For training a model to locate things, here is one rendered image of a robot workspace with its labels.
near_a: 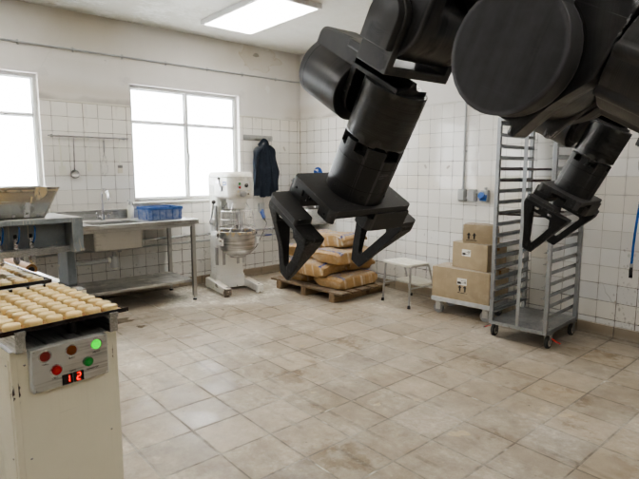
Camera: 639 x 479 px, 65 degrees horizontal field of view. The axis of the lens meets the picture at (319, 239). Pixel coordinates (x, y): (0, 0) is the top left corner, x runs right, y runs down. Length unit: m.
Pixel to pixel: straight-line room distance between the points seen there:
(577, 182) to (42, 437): 1.71
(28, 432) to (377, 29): 1.73
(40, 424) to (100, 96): 4.53
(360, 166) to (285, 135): 6.71
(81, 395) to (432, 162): 4.51
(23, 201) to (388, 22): 2.26
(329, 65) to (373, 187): 0.12
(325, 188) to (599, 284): 4.54
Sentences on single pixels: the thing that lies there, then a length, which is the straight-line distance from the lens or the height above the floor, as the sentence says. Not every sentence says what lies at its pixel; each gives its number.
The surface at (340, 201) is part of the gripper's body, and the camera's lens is 0.46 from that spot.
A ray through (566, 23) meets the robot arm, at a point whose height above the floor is 1.46.
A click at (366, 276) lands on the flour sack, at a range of 5.75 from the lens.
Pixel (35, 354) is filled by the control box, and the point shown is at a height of 0.83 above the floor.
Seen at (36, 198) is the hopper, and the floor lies 1.27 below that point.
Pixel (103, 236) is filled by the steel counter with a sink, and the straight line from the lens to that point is 5.35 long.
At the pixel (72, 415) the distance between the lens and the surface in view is 1.97.
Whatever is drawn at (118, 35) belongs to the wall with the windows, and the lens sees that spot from 6.23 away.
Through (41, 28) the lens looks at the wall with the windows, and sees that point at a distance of 6.01.
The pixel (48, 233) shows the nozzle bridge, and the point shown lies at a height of 1.11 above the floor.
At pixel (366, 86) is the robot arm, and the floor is 1.45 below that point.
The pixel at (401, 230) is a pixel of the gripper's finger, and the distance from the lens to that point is 0.52.
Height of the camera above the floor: 1.38
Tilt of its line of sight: 8 degrees down
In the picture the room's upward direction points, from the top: straight up
